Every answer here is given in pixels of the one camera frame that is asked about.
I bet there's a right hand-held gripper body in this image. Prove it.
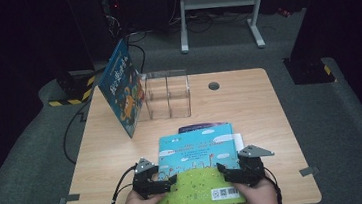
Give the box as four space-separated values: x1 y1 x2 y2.
230 141 278 189

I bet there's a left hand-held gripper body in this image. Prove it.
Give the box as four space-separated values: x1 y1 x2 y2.
129 155 166 202

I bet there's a sky-blue picture book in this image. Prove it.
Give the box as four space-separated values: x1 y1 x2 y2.
148 122 247 204

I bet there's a clear acrylic book rack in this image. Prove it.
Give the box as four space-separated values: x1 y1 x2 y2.
132 68 193 123

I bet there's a dark blue picture book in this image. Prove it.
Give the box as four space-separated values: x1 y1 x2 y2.
93 36 150 143

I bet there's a person's right hand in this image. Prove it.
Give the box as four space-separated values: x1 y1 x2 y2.
233 175 277 204

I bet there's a grey tape piece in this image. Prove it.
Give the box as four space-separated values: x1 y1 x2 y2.
58 193 81 204
298 165 321 178

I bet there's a black yellow striped stand base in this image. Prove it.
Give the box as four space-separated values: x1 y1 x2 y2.
283 53 337 88
45 69 100 108

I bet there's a black equipment cabinet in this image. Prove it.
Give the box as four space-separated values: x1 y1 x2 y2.
65 0 133 67

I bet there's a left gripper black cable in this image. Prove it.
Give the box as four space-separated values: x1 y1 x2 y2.
101 164 143 204

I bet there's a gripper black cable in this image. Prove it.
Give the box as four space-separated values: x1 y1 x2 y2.
101 164 143 204
263 166 285 204

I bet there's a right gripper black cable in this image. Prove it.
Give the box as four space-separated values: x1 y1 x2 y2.
263 166 285 204

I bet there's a round table cable hole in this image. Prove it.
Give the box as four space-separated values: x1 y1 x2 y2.
207 81 221 92

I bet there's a black floor cable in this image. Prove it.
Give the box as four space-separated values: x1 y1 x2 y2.
52 31 157 166

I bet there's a bundle of black floor cables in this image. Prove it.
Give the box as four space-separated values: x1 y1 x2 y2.
169 6 253 37

